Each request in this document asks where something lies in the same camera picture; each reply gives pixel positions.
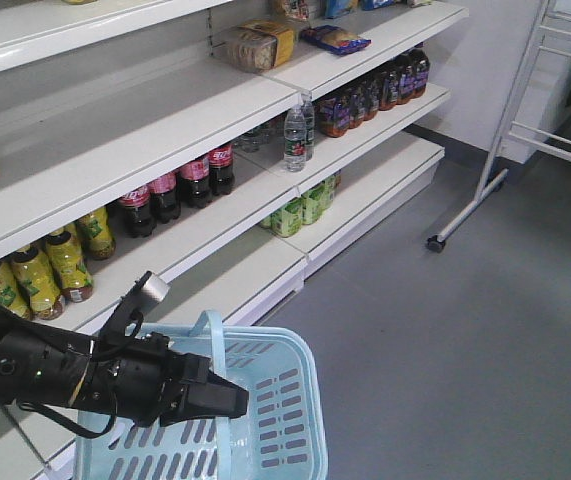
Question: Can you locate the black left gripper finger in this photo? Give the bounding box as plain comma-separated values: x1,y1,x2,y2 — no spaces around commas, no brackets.
159,372,249,426

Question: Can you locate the clear water bottle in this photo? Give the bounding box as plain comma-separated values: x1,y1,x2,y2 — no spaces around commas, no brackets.
283,105,306,172
301,95,315,161

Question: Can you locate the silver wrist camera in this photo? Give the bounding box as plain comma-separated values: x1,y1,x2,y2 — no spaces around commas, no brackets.
129,271,170,316

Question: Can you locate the coke bottle red label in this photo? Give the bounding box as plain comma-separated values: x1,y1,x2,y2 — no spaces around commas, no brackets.
147,171,181,224
208,142,235,196
178,155,212,209
117,185,156,238

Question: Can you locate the dark plum juice bottle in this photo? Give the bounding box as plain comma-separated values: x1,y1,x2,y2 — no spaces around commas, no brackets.
379,68,398,111
395,54,415,105
409,48,430,98
317,95,350,138

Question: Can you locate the yellow lemon tea bottle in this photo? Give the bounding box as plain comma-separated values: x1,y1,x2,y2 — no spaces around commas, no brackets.
0,260,33,320
45,228,94,303
11,244,65,320
76,206,116,260

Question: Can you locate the blue snack bag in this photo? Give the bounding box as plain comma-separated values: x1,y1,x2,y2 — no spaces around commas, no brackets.
299,25,371,56

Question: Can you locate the light blue plastic basket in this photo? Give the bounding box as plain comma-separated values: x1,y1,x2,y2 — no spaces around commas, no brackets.
73,311,328,479

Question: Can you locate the white rolling whiteboard stand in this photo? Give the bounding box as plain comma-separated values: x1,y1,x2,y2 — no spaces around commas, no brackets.
425,1,571,253

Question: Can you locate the yellow cracker package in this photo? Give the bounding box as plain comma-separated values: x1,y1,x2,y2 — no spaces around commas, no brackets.
214,20,298,73

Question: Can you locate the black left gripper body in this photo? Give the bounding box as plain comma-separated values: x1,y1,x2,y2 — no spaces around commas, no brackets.
72,340,215,426

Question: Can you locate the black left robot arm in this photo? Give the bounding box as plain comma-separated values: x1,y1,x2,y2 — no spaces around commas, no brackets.
0,306,249,427

